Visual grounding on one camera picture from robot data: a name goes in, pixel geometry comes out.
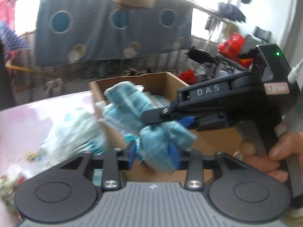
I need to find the red plastic bag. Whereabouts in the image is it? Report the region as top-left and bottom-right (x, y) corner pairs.
(178, 69), (197, 85)

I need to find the white plastic diaper pack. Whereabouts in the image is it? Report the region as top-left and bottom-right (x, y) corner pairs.
(38, 109), (109, 160)

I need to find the right hand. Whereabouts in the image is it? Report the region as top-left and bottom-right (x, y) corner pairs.
(239, 132), (303, 182)

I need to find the cardboard box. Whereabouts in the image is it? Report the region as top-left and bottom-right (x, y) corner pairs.
(89, 72), (242, 183)

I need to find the blue hanging blanket with circles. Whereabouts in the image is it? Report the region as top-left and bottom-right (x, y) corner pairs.
(35, 0), (193, 67)

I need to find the pair of white shoes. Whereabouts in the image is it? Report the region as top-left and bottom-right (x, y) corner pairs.
(42, 78), (64, 98)

